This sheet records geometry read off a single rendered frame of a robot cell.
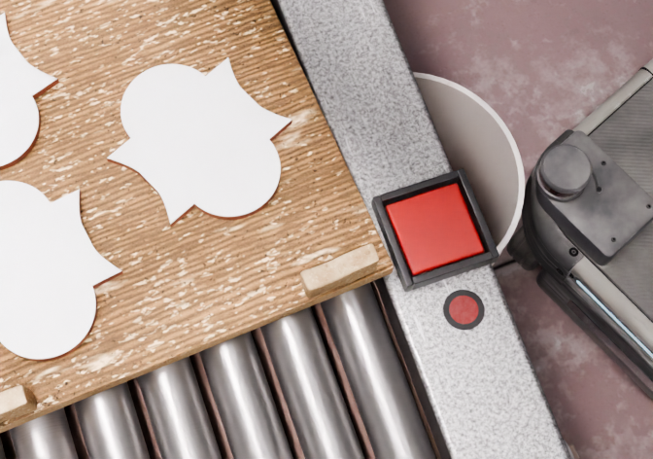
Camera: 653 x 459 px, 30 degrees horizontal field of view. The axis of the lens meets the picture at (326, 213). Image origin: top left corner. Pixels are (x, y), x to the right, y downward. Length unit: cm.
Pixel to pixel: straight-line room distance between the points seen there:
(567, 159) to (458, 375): 76
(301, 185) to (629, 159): 89
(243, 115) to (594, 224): 81
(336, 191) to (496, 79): 113
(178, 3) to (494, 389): 39
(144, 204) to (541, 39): 125
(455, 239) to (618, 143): 85
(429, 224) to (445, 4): 118
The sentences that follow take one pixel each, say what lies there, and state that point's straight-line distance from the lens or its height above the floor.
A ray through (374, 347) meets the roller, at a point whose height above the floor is 92.
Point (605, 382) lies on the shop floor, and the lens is 191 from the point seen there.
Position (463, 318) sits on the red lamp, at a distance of 94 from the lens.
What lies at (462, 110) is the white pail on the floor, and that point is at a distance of 164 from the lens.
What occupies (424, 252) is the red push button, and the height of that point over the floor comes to 93.
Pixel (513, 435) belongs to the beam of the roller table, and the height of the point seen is 91.
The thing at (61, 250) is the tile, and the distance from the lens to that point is 92.
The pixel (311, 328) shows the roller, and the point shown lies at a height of 91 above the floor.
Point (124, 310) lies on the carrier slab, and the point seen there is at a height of 94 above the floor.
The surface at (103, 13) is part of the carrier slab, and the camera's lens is 101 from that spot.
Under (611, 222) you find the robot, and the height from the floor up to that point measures 28.
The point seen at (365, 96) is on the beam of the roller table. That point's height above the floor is 92.
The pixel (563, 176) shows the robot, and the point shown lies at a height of 32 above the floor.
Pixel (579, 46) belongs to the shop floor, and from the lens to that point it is 210.
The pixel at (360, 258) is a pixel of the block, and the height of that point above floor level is 96.
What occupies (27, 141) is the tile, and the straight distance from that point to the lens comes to 96.
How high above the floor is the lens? 181
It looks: 71 degrees down
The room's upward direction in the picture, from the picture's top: 6 degrees clockwise
